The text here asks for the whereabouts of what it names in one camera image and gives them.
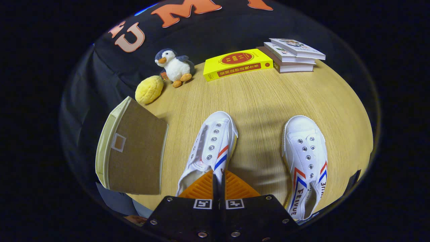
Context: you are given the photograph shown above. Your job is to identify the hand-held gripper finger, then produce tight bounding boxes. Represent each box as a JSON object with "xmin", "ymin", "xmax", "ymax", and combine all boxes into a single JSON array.
[
  {"xmin": 143, "ymin": 170, "xmax": 220, "ymax": 241},
  {"xmin": 220, "ymin": 170, "xmax": 299, "ymax": 241}
]

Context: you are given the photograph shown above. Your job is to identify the white canvas shoe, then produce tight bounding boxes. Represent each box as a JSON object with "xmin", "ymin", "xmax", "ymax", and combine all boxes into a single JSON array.
[
  {"xmin": 282, "ymin": 115, "xmax": 328, "ymax": 220},
  {"xmin": 176, "ymin": 111, "xmax": 239, "ymax": 197}
]

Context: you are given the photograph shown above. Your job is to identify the brown fabric storage box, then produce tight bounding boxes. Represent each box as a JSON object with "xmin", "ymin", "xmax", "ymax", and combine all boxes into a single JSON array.
[{"xmin": 96, "ymin": 96, "xmax": 168, "ymax": 195}]

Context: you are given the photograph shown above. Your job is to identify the person's grey trousers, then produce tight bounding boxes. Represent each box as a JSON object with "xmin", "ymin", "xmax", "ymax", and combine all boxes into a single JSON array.
[{"xmin": 96, "ymin": 181, "xmax": 153, "ymax": 219}]

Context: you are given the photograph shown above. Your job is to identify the yellow bread plush toy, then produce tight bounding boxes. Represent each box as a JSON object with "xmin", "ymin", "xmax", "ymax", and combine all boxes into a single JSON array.
[{"xmin": 135, "ymin": 75, "xmax": 164, "ymax": 105}]

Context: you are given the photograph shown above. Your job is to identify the penguin plush toy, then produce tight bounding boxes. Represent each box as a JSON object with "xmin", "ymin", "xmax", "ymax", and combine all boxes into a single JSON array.
[{"xmin": 155, "ymin": 48, "xmax": 195, "ymax": 88}]

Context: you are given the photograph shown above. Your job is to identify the yellow book with red circle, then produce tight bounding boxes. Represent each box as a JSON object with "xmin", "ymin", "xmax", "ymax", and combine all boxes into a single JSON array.
[{"xmin": 203, "ymin": 49, "xmax": 273, "ymax": 82}]

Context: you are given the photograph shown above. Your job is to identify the white illustrated book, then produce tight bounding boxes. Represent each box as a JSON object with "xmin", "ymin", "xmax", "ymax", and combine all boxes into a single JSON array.
[
  {"xmin": 264, "ymin": 42, "xmax": 316, "ymax": 65},
  {"xmin": 269, "ymin": 38, "xmax": 326, "ymax": 61}
]

